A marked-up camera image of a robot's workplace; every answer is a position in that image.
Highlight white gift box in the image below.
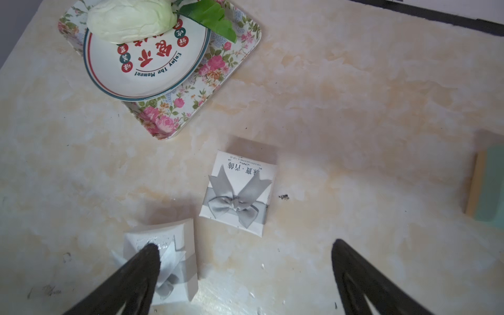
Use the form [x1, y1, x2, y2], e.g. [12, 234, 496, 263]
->
[199, 151, 276, 237]
[112, 219, 198, 306]

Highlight beige ring box base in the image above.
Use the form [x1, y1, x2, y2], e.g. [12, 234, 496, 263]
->
[465, 150, 487, 219]

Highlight pale cabbage on plate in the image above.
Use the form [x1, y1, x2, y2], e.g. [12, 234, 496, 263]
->
[87, 0, 178, 44]

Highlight floral round plate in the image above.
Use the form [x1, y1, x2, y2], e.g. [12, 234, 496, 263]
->
[83, 17, 211, 102]

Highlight floral square tray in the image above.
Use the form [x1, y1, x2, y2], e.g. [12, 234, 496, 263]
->
[58, 1, 262, 139]

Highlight green leaf sprig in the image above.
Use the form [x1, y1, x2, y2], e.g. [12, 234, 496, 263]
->
[175, 0, 238, 43]

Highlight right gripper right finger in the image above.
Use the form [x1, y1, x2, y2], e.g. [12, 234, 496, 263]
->
[332, 239, 432, 314]

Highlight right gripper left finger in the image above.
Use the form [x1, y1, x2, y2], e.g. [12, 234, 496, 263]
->
[65, 244, 160, 315]

